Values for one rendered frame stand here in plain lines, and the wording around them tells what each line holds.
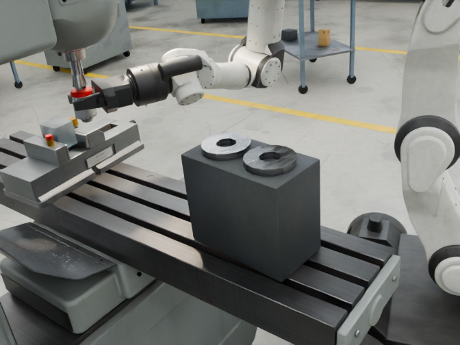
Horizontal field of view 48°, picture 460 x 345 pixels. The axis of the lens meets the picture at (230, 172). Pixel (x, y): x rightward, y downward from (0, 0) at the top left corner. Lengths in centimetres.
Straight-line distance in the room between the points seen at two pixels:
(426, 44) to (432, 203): 38
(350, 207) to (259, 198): 207
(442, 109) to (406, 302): 54
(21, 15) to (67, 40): 15
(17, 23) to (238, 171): 43
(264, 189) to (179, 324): 68
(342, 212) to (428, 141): 168
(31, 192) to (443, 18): 94
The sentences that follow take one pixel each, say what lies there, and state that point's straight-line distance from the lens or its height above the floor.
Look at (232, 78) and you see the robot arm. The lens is 131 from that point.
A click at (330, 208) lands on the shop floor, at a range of 286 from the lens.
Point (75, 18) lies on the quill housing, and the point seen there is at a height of 138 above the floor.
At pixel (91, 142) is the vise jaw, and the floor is 105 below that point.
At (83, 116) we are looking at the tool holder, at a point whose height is 116.
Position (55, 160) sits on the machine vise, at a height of 105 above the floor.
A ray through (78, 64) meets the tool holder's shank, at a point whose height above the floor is 127.
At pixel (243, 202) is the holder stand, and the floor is 110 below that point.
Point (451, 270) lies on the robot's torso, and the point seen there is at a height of 71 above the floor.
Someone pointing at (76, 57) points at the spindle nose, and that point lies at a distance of 112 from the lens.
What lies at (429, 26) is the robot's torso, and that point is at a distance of 112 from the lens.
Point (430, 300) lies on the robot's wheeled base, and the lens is 149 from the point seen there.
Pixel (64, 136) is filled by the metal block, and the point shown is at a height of 108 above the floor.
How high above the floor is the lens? 155
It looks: 28 degrees down
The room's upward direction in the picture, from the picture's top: 6 degrees counter-clockwise
